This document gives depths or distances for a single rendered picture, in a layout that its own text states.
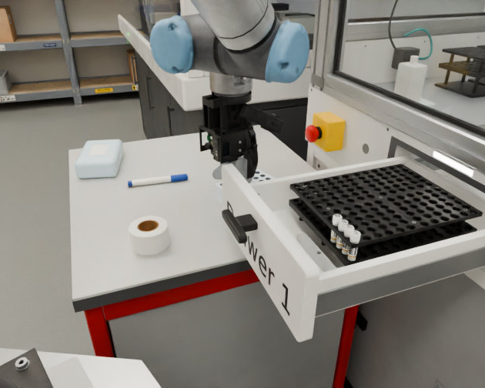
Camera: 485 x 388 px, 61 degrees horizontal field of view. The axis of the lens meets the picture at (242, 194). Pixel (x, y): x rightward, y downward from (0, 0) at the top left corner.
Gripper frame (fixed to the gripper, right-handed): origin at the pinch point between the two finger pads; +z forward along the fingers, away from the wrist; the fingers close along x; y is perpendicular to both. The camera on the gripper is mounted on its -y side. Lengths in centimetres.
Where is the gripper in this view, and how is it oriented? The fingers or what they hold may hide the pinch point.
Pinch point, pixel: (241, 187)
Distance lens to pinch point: 84.1
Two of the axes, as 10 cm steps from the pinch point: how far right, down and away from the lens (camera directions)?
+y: -8.0, 3.0, -5.2
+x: 6.0, 4.0, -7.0
